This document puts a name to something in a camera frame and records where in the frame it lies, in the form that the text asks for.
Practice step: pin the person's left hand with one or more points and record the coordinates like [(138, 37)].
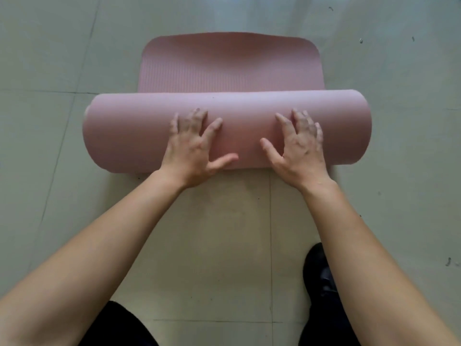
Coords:
[(189, 154)]

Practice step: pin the person's right hand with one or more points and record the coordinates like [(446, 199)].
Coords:
[(304, 158)]

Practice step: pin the pink yoga mat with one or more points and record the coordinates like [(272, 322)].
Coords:
[(126, 133)]

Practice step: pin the person's left forearm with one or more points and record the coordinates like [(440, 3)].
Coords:
[(90, 263)]

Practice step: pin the person's right forearm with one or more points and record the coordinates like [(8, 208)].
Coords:
[(371, 270)]

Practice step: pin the person's black right shoe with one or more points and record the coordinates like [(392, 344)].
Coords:
[(317, 270)]

